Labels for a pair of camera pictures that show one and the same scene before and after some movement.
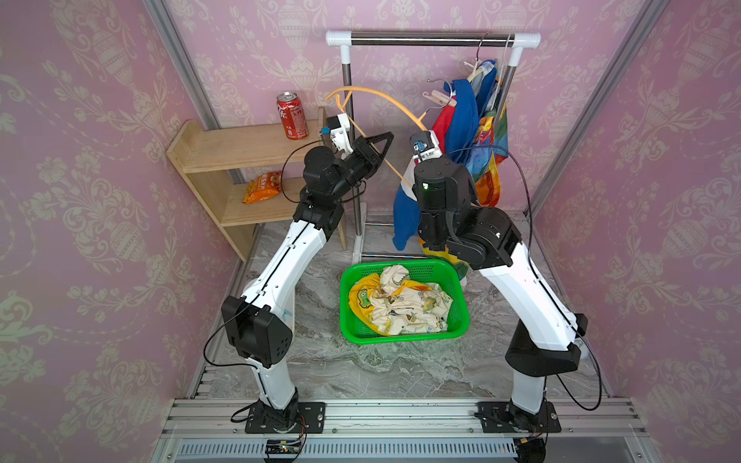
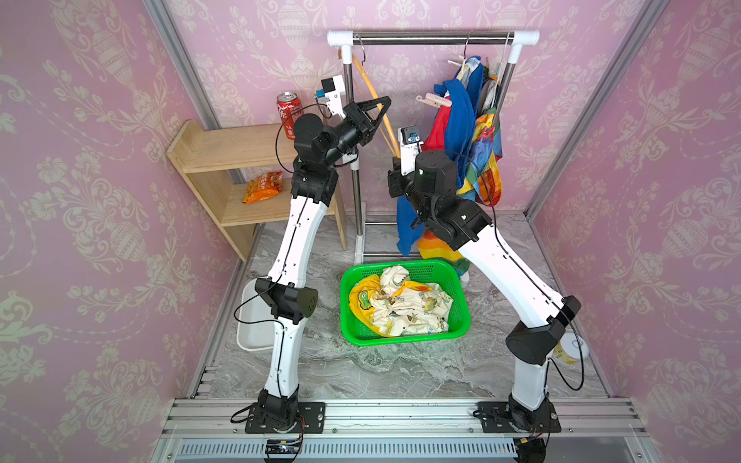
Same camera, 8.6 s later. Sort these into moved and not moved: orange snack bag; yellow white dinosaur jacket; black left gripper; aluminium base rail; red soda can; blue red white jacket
Moved: blue red white jacket; black left gripper
Not moved: orange snack bag; aluminium base rail; red soda can; yellow white dinosaur jacket
